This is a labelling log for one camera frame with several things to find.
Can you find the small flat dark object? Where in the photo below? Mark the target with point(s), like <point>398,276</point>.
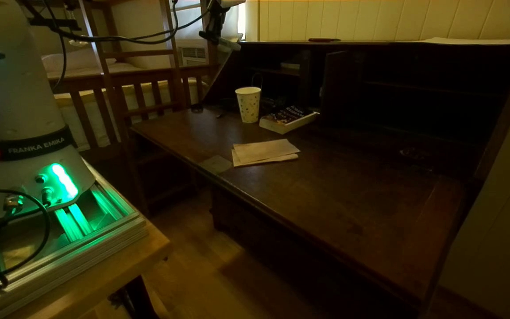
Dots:
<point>324,39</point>

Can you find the white wall vent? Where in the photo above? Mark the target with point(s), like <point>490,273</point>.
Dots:
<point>193,53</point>

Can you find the white dotted paper cup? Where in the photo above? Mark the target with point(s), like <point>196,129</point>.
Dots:
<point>248,104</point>

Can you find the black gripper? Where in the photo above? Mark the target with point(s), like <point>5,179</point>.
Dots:
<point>216,18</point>

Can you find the white paper sheet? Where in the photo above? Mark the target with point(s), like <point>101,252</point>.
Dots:
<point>478,41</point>

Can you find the light wooden robot table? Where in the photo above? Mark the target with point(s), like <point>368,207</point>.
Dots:
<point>106,266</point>

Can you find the dark wooden secretary desk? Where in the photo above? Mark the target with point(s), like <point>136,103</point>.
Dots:
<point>354,177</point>

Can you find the wooden slatted chair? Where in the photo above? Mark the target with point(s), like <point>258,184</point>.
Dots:
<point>131,89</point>

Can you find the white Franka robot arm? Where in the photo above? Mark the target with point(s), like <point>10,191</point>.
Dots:
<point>12,89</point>

